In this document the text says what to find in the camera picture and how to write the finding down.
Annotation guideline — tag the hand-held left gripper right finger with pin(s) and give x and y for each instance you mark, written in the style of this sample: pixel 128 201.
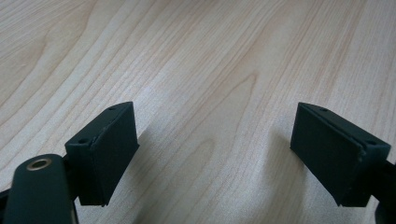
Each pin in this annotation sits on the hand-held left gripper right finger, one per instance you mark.
pixel 333 155

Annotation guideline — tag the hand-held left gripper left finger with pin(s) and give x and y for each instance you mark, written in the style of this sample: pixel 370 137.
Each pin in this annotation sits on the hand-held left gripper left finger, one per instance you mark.
pixel 109 155

